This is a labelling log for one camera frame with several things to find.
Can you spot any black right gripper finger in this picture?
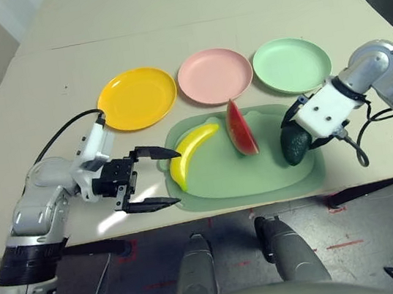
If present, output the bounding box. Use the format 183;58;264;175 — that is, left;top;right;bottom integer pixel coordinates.
277;96;309;129
307;133;335;151

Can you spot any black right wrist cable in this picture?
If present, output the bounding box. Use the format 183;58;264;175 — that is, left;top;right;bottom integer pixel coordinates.
337;95;393;170

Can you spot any red toy watermelon slice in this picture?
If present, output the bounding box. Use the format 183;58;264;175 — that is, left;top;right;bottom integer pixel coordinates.
222;96;261;159

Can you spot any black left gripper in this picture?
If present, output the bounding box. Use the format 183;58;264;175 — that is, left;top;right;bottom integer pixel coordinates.
86;140;190;221

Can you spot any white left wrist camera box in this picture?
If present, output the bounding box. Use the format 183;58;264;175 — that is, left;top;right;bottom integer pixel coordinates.
64;119;121;177

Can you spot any yellow plastic plate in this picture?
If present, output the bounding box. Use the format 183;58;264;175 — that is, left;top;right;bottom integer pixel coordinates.
92;63;183;136

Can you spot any green silicone tray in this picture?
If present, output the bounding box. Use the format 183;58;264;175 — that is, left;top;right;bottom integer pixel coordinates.
151;97;330;219

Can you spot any black table frame bar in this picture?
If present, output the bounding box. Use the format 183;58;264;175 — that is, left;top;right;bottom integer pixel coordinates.
59;236;132;268
323;175;393;210

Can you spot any grey left robot leg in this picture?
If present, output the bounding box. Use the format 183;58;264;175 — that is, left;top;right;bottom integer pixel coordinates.
167;231;219;294

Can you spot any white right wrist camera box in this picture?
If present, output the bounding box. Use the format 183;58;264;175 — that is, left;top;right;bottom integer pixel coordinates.
291;77;369;140

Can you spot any thin white floor cable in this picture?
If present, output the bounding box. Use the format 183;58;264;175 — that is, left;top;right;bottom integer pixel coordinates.
82;254;116;294

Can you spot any grey robot leg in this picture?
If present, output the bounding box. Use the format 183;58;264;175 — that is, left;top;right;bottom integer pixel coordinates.
253;208;332;291
167;231;219;294

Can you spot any yellow toy banana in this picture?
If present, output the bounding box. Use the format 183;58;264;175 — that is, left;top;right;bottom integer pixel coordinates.
163;121;229;195

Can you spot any dark green toy avocado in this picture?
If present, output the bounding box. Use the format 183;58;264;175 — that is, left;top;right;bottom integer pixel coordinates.
277;122;317;169

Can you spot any light green plastic plate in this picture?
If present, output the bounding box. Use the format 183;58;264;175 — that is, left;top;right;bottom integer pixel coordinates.
249;31;336;101

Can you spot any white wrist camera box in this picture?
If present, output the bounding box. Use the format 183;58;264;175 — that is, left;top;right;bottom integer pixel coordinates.
64;119;121;177
291;77;369;140

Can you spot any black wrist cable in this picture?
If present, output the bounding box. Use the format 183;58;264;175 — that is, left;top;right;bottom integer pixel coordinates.
26;107;113;167
337;95;393;170

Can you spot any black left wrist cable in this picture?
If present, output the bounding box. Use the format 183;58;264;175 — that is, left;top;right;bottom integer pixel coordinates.
26;107;113;167

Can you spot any pink plastic plate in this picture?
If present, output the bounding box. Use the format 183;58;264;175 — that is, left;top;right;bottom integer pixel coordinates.
173;43;258;111

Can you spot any grey right robot leg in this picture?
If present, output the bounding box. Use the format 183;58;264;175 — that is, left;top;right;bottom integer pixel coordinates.
253;208;332;291

